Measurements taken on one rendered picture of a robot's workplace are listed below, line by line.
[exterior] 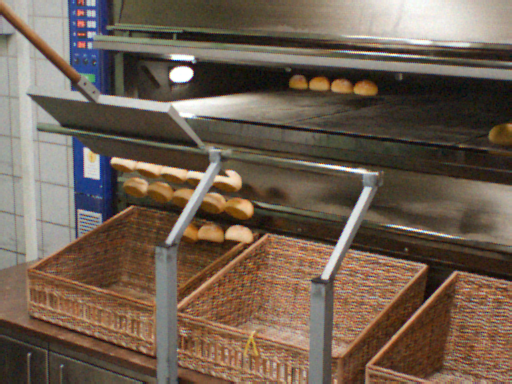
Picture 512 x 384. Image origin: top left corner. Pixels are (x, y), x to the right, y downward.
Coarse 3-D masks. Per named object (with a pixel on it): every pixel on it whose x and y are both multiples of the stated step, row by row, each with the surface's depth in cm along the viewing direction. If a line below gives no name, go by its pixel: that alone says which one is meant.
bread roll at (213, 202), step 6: (204, 198) 303; (210, 198) 302; (216, 198) 302; (222, 198) 303; (204, 204) 304; (210, 204) 303; (216, 204) 302; (222, 204) 302; (204, 210) 307; (210, 210) 305; (216, 210) 303; (222, 210) 303
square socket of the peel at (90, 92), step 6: (84, 78) 266; (72, 84) 266; (78, 84) 264; (84, 84) 266; (90, 84) 268; (78, 90) 268; (84, 90) 267; (90, 90) 268; (96, 90) 270; (84, 96) 271; (90, 96) 269; (96, 96) 271
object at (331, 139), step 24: (192, 120) 316; (216, 120) 310; (240, 120) 310; (312, 144) 289; (336, 144) 284; (360, 144) 280; (384, 144) 275; (408, 144) 271; (432, 144) 270; (504, 168) 255
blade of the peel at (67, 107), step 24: (48, 96) 282; (72, 96) 277; (72, 120) 293; (96, 120) 284; (120, 120) 276; (144, 120) 269; (168, 120) 261; (96, 144) 305; (120, 144) 296; (192, 168) 290
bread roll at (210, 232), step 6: (204, 228) 307; (210, 228) 306; (216, 228) 306; (198, 234) 308; (204, 234) 306; (210, 234) 305; (216, 234) 305; (222, 234) 306; (204, 240) 310; (210, 240) 306; (216, 240) 305; (222, 240) 306
